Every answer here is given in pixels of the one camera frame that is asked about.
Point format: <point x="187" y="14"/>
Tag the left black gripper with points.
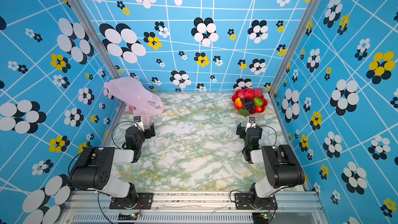
<point x="149" y="130"/>

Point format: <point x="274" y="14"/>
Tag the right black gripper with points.
<point x="240" y="130"/>

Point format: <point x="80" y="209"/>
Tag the yellow red mango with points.
<point x="238" y="103"/>

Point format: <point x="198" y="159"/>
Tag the red flower-shaped plate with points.
<point x="240" y="90"/>

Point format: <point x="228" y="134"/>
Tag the pink plastic bag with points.
<point x="140" y="101"/>

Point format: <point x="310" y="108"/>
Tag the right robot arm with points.
<point x="282" y="169"/>

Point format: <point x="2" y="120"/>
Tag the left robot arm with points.
<point x="92" y="171"/>

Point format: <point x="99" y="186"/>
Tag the dark purple grape bunch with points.
<point x="248" y="104"/>

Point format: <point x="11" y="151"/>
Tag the green custard apple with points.
<point x="258" y="101"/>

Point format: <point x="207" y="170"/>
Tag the pink red apple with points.
<point x="242" y="95"/>

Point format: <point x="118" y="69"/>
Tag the red strawberry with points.
<point x="250" y="93"/>

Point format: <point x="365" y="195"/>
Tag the red dragon fruit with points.
<point x="258" y="92"/>

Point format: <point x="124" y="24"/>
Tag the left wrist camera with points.
<point x="138" y="123"/>

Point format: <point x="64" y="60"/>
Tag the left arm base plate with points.
<point x="141" y="200"/>

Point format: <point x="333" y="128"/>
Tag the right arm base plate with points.
<point x="248" y="201"/>

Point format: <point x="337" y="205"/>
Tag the aluminium front rail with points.
<point x="194" y="207"/>

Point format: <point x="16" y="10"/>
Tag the right aluminium corner post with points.
<point x="296" y="39"/>

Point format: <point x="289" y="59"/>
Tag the aluminium corner post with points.
<point x="296" y="39"/>
<point x="84" y="19"/>

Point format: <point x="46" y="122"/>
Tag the left aluminium corner post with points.
<point x="84" y="19"/>

